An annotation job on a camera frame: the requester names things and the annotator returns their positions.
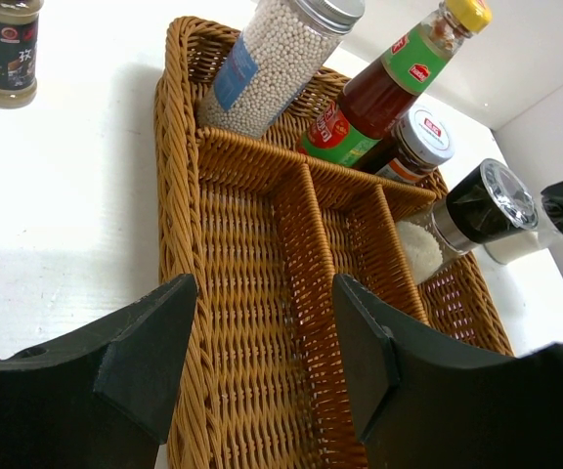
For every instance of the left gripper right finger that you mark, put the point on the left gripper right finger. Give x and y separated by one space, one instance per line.
421 399

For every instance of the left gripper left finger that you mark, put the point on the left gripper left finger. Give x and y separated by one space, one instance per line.
103 395

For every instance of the white bottle black cap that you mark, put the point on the white bottle black cap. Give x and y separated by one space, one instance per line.
511 248

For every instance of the salt shaker silver cap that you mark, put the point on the salt shaker silver cap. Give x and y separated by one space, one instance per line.
489 204

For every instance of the jar with red white lid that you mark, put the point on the jar with red white lid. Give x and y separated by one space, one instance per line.
416 145

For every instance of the red sauce bottle green label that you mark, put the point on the red sauce bottle green label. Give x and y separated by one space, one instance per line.
353 128

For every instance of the white jar silver lid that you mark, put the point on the white jar silver lid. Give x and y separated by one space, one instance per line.
273 59

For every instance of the small dark spice jar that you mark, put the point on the small dark spice jar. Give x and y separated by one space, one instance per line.
18 43

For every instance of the brown wicker divided tray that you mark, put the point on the brown wicker divided tray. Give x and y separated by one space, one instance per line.
263 229

